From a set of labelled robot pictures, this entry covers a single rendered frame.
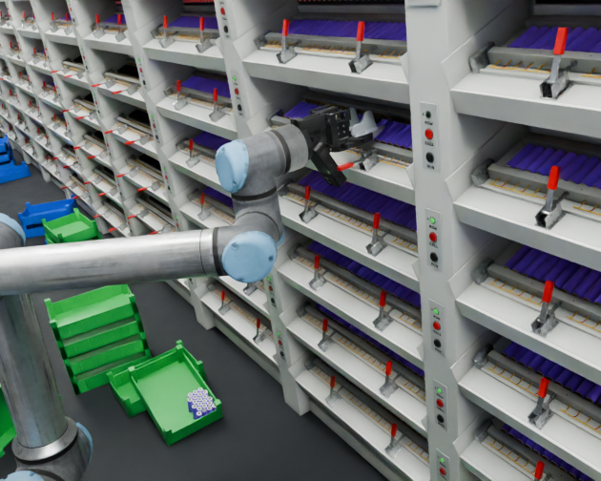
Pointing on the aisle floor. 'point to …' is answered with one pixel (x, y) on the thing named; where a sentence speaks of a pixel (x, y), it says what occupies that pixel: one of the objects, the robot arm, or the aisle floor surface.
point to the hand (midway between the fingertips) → (374, 129)
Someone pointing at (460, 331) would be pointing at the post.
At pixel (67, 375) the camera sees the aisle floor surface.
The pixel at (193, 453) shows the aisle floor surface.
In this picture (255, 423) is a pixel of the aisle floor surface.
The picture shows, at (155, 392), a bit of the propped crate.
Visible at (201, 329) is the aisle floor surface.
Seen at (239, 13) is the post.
